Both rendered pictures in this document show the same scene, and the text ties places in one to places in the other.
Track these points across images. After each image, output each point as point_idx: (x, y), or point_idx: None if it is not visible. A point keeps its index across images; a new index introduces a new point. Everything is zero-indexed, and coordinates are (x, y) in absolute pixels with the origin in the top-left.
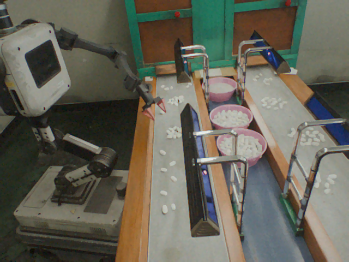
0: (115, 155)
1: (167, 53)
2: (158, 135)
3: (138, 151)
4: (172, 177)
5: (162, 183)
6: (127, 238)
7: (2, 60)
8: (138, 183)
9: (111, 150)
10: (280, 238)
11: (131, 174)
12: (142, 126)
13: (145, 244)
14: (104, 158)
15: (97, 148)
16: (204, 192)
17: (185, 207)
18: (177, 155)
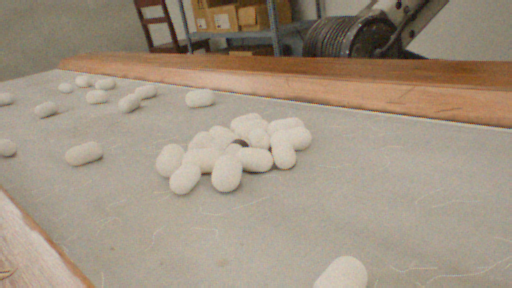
0: (337, 52)
1: None
2: (318, 117)
3: (279, 62)
4: (98, 90)
5: (128, 92)
6: (121, 55)
7: None
8: (178, 61)
9: (347, 31)
10: None
11: (218, 56)
12: (446, 70)
13: (91, 68)
14: (325, 24)
15: (376, 6)
16: None
17: (37, 101)
18: (136, 124)
